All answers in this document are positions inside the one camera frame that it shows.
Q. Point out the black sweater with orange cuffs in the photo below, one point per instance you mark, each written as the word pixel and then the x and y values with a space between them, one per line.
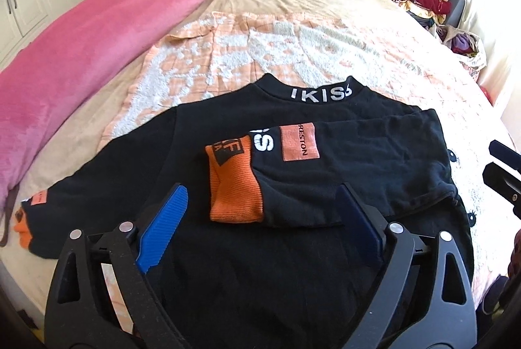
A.
pixel 285 259

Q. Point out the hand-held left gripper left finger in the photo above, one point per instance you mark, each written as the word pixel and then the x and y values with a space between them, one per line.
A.
pixel 163 226

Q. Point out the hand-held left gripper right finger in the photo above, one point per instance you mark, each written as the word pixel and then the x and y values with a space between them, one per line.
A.
pixel 360 224

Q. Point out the white bag of clothes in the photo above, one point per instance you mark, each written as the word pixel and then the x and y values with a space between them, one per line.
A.
pixel 464 45

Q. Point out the orange and white towel blanket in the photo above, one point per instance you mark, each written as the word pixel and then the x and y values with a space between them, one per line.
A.
pixel 228 59

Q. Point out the pink fleece blanket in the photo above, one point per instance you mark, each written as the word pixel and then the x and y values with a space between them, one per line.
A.
pixel 93 47

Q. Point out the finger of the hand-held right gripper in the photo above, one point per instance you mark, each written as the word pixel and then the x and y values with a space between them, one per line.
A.
pixel 502 180

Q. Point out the white cloth with black dots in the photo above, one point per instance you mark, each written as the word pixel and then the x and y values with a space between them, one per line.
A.
pixel 468 190

